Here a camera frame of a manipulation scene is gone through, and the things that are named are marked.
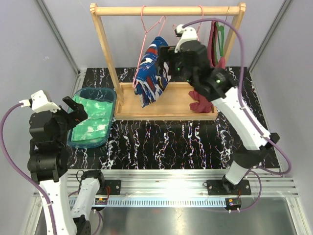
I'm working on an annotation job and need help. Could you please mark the green tie-dye trousers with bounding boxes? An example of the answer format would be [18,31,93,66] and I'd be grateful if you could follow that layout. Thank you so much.
[71,95,113,143]

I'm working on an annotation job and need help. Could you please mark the blue patterned trousers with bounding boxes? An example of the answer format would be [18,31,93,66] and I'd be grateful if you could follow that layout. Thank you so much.
[134,36,171,108]

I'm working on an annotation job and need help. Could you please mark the pink wire hanger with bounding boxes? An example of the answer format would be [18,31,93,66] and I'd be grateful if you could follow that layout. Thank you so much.
[132,5,166,89]
[172,5,205,42]

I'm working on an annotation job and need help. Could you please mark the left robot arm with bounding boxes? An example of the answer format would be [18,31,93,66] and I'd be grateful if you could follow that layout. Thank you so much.
[27,95,106,235]

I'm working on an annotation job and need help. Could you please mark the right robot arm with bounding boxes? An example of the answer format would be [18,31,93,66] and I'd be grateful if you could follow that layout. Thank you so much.
[156,40,279,194]

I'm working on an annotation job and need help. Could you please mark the green hanger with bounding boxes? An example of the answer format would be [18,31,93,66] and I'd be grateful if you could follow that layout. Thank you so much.
[215,22,224,57]

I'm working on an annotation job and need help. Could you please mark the blue transparent plastic bin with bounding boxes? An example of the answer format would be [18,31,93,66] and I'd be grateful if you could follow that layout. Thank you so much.
[67,87,117,148]

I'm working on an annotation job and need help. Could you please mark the maroon tank top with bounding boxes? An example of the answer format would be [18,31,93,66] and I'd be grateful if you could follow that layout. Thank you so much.
[189,21,225,113]

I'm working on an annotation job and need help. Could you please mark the wooden clothes rack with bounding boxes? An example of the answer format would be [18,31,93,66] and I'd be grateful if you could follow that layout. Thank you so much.
[90,2,246,120]

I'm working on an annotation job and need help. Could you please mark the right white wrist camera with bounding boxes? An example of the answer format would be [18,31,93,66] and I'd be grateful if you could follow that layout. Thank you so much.
[174,24,199,53]

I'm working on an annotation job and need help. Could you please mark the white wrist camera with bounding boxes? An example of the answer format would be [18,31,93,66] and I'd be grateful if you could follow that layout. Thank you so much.
[19,90,61,113]
[174,24,199,53]

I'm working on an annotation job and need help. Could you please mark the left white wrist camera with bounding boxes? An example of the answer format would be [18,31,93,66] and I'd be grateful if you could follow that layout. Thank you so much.
[19,90,61,113]

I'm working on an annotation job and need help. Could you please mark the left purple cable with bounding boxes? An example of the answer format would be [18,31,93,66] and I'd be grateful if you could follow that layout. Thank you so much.
[0,102,58,235]

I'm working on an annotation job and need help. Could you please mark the purple cable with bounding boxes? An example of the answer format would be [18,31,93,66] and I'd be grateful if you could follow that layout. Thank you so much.
[0,102,58,235]
[183,18,292,176]

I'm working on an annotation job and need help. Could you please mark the aluminium mounting rail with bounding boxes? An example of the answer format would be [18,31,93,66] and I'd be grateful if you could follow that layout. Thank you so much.
[33,168,299,208]

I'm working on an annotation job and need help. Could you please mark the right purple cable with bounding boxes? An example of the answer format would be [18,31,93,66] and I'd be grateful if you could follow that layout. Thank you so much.
[183,18,292,176]

